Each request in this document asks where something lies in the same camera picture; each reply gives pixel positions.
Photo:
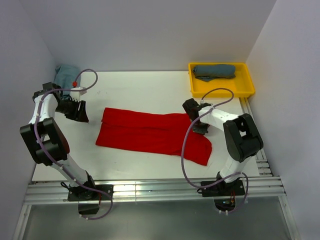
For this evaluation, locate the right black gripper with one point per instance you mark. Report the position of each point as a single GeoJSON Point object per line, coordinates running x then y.
{"type": "Point", "coordinates": [201, 130]}

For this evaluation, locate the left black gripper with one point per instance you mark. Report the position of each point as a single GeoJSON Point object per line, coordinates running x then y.
{"type": "Point", "coordinates": [80, 115]}

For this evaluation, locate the red t shirt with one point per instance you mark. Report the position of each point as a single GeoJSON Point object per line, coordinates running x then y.
{"type": "Point", "coordinates": [153, 133]}

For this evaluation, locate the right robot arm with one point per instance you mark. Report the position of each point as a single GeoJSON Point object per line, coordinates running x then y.
{"type": "Point", "coordinates": [242, 138]}

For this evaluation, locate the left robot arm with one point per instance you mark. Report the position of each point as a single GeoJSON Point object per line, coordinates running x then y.
{"type": "Point", "coordinates": [45, 141]}

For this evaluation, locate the light blue t shirt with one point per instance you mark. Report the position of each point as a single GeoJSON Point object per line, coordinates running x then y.
{"type": "Point", "coordinates": [65, 75]}

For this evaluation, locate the rolled dark grey t shirt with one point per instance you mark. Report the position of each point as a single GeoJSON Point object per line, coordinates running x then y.
{"type": "Point", "coordinates": [208, 73]}

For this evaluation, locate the yellow plastic tray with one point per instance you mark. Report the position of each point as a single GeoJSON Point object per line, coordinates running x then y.
{"type": "Point", "coordinates": [241, 85]}

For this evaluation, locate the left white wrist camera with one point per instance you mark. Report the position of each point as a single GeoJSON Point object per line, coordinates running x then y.
{"type": "Point", "coordinates": [77, 91]}

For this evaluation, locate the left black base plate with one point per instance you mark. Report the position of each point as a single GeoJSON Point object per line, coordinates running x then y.
{"type": "Point", "coordinates": [90, 193]}

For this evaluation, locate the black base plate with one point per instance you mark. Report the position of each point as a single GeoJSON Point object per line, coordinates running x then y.
{"type": "Point", "coordinates": [223, 189]}
{"type": "Point", "coordinates": [90, 193]}

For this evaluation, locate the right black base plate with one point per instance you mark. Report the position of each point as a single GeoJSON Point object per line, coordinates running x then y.
{"type": "Point", "coordinates": [223, 189]}

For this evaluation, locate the aluminium front rail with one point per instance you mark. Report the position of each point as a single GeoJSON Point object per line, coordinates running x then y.
{"type": "Point", "coordinates": [52, 193]}

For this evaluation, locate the aluminium side rail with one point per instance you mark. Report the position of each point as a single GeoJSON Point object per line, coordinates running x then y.
{"type": "Point", "coordinates": [261, 159]}

